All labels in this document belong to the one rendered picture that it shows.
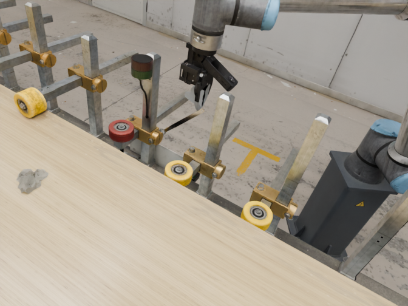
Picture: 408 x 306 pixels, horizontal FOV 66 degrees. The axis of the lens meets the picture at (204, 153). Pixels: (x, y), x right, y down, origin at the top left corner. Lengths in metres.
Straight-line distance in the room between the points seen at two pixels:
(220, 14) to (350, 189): 1.03
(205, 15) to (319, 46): 2.74
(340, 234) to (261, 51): 2.38
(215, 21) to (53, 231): 0.64
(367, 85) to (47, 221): 3.25
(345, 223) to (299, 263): 1.02
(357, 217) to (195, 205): 1.12
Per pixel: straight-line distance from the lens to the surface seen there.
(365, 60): 3.53
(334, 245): 1.97
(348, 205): 1.70
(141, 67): 0.90
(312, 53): 3.58
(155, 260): 0.73
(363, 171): 1.62
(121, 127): 1.03
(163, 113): 1.19
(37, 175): 0.90
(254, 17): 0.89
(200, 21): 0.88
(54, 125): 1.07
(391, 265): 2.27
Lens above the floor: 1.54
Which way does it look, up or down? 40 degrees down
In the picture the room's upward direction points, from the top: 12 degrees clockwise
